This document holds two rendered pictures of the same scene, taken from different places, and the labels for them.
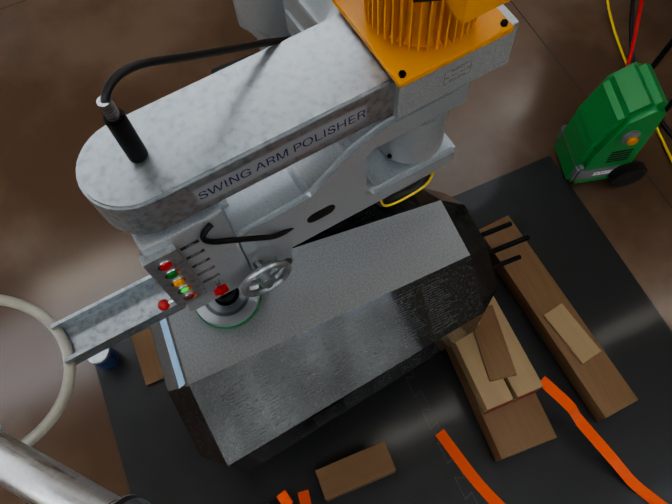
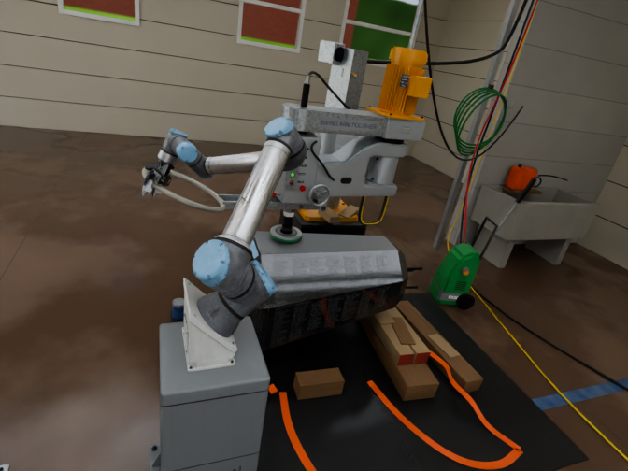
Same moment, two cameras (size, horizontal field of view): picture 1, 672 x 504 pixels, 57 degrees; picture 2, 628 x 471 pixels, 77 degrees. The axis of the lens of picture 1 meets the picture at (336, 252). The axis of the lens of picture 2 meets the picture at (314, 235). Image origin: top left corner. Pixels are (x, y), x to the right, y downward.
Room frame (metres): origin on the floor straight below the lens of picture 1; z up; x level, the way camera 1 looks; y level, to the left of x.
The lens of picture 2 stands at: (-1.72, 0.44, 2.01)
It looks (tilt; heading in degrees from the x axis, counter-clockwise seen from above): 25 degrees down; 354
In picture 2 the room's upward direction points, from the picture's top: 10 degrees clockwise
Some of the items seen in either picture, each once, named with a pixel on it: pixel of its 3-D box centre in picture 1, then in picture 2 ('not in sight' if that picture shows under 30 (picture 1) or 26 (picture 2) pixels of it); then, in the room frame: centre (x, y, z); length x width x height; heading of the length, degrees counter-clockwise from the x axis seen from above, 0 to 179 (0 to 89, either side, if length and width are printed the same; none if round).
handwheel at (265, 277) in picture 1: (260, 268); (317, 192); (0.65, 0.21, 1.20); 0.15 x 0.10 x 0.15; 113
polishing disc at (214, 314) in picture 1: (226, 294); (286, 232); (0.72, 0.36, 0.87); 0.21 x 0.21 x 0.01
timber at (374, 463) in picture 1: (355, 471); (319, 383); (0.20, 0.04, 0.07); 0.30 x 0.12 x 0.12; 105
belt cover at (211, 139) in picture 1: (297, 103); (351, 124); (0.85, 0.04, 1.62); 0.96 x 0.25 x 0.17; 113
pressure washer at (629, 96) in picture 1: (625, 106); (461, 261); (1.51, -1.33, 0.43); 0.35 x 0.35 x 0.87; 2
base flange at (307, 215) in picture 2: not in sight; (323, 207); (1.56, 0.04, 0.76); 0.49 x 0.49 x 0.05; 17
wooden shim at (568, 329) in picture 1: (571, 333); (443, 345); (0.63, -0.94, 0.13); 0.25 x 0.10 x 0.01; 25
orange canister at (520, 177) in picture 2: not in sight; (524, 178); (2.90, -2.50, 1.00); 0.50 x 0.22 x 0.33; 108
